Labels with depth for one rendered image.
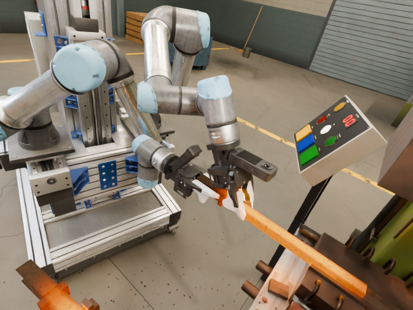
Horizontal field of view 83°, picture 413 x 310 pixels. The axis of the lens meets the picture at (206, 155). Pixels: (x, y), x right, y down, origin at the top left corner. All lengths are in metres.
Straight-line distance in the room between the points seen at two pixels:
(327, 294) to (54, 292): 0.52
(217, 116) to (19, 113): 0.65
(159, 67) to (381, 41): 7.96
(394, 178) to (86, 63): 0.69
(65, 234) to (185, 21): 1.28
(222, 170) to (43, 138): 0.81
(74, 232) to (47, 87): 0.98
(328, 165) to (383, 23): 7.59
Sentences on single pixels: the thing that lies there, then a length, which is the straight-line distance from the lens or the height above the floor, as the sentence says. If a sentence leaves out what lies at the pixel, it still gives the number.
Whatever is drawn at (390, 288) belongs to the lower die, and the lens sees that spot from 0.73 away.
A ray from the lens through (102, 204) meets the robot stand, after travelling 1.71.
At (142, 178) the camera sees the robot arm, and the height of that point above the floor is 0.89.
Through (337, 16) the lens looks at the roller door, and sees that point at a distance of 8.60.
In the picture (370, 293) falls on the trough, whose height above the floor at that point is 0.99.
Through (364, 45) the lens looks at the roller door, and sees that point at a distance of 8.45.
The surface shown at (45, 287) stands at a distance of 0.55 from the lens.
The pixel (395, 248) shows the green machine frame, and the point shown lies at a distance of 0.80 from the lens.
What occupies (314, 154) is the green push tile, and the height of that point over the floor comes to 1.03.
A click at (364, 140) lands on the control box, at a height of 1.15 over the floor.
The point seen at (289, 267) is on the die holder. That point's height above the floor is 0.92.
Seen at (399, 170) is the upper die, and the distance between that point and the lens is 0.41.
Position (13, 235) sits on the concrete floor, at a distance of 2.00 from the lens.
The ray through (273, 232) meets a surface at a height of 1.01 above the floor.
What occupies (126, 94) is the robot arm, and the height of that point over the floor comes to 1.13.
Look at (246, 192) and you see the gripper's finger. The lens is 0.63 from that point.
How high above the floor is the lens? 1.45
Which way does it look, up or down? 34 degrees down
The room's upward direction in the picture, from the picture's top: 12 degrees clockwise
